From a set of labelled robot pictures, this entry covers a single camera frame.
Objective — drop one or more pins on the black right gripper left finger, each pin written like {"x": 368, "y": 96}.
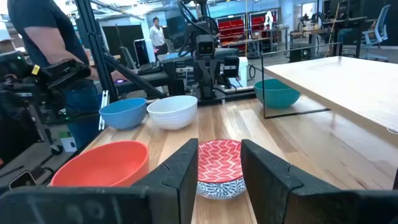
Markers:
{"x": 155, "y": 202}

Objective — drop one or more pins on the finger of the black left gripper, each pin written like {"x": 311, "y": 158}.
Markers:
{"x": 202, "y": 88}
{"x": 210, "y": 88}

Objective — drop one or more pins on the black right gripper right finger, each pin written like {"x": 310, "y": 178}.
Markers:
{"x": 280, "y": 199}

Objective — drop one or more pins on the plain white bowl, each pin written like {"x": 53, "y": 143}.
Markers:
{"x": 172, "y": 113}

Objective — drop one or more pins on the plain coral red bowl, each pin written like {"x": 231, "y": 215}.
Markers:
{"x": 102, "y": 168}

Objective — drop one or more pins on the red patterned bowl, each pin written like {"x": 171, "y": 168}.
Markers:
{"x": 219, "y": 165}

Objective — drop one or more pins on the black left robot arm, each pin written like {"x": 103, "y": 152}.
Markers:
{"x": 194, "y": 29}

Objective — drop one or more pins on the black controller box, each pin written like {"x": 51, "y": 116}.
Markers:
{"x": 182, "y": 70}
{"x": 231, "y": 66}

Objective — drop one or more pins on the white bucket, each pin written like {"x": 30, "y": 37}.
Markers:
{"x": 243, "y": 71}

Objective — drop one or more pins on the red storage bin rack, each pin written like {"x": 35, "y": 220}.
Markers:
{"x": 258, "y": 21}
{"x": 231, "y": 29}

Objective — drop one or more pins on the black keyboard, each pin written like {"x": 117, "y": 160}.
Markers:
{"x": 149, "y": 68}

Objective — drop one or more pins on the person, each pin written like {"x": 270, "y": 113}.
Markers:
{"x": 157, "y": 37}
{"x": 46, "y": 28}

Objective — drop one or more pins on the plain teal bowl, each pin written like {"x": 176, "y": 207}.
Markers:
{"x": 275, "y": 95}

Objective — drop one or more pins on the black white computer tower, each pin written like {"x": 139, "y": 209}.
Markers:
{"x": 141, "y": 51}

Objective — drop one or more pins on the plain blue bowl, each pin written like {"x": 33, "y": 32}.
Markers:
{"x": 122, "y": 113}

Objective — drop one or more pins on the black partition panel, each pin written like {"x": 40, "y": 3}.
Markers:
{"x": 124, "y": 40}

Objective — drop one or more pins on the small white green box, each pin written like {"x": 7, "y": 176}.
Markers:
{"x": 67, "y": 143}

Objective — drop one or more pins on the light office chair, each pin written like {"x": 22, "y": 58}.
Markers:
{"x": 377, "y": 29}

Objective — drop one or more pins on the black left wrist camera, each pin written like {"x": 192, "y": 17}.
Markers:
{"x": 205, "y": 46}

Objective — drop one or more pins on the silver metal bracket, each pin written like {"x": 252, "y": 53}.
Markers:
{"x": 104, "y": 109}

